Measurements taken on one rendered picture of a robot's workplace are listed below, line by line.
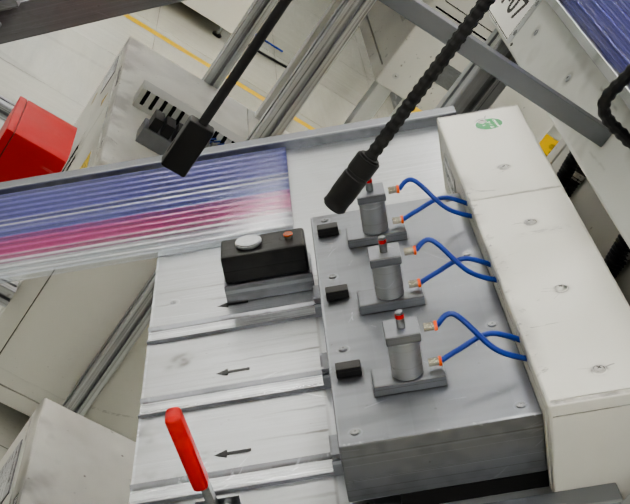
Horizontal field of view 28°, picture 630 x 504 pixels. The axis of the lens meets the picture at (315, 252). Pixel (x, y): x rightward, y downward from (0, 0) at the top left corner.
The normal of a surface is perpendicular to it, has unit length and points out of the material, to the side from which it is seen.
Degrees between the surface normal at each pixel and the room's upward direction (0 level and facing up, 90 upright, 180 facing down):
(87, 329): 90
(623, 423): 90
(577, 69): 90
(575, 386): 43
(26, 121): 0
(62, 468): 0
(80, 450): 0
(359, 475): 90
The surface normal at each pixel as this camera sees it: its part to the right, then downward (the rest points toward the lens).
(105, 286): 0.06, 0.46
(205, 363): -0.15, -0.87
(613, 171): -0.83, -0.47
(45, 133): 0.56, -0.75
